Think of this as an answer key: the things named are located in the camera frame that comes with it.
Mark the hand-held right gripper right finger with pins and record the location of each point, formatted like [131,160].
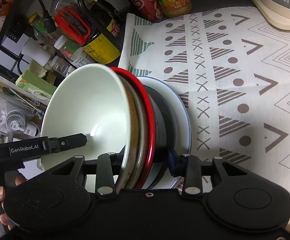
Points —
[172,163]

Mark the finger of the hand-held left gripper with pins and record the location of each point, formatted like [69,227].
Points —
[67,142]

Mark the green box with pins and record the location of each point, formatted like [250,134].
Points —
[35,83]

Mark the white plastic bottle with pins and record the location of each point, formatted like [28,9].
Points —
[36,52]

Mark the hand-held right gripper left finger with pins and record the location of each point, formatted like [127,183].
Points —
[105,170]

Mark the jar with green label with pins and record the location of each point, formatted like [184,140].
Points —
[36,26]

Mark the beige kettle base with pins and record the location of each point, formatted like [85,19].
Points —
[277,15]

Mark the red drink can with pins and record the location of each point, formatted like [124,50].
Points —
[147,6]

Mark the beige bowl with brown rim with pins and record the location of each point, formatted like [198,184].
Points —
[133,120]

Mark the red bowl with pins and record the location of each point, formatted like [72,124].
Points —
[151,120]

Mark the patterned white tablecloth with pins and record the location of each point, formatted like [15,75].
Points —
[234,92]

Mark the white bowl with blue rim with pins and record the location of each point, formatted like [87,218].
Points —
[182,120]

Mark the pale green bowl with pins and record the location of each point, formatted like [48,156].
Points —
[92,110]

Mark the clear bottle with white cap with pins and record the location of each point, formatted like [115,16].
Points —
[66,46]

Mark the small white desk fan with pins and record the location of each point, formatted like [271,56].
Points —
[15,121]

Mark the dark sauce bottle yellow label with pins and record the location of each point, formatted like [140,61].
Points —
[102,40]

